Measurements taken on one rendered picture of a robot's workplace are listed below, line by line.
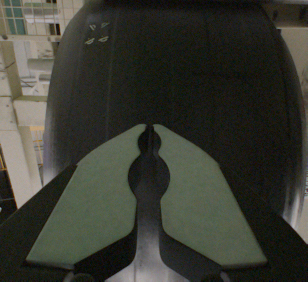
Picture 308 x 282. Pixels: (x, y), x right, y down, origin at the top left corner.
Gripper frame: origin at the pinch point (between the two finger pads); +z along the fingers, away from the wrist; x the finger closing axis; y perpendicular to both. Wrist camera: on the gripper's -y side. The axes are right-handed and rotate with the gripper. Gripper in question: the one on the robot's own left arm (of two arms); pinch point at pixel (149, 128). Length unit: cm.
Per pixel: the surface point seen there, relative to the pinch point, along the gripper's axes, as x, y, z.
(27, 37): -38, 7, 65
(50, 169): -10.3, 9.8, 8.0
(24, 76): -455, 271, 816
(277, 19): 22.7, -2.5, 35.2
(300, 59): 25.3, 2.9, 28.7
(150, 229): 0.2, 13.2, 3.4
